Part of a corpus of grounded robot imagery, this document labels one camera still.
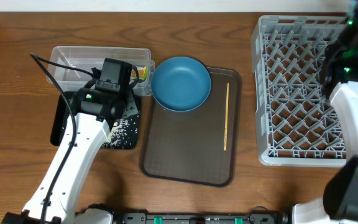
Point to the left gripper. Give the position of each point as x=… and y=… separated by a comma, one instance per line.
x=133, y=107

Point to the rice pile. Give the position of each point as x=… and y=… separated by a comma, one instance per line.
x=122, y=137

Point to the yellow snack wrapper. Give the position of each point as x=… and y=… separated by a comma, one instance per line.
x=142, y=72

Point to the dark blue plate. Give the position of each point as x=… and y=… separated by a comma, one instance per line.
x=181, y=84

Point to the wooden chopstick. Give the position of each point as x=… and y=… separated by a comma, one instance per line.
x=226, y=116

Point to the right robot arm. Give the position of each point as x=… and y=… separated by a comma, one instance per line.
x=339, y=78

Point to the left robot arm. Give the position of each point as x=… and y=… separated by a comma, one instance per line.
x=56, y=198

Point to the grey dishwasher rack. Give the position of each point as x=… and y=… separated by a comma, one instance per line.
x=295, y=122

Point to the black tray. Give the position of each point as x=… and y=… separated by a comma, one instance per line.
x=60, y=123

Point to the clear plastic bin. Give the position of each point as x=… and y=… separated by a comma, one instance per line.
x=86, y=58

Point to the brown serving tray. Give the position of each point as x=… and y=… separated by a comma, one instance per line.
x=189, y=146

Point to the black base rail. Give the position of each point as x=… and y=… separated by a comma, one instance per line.
x=255, y=217

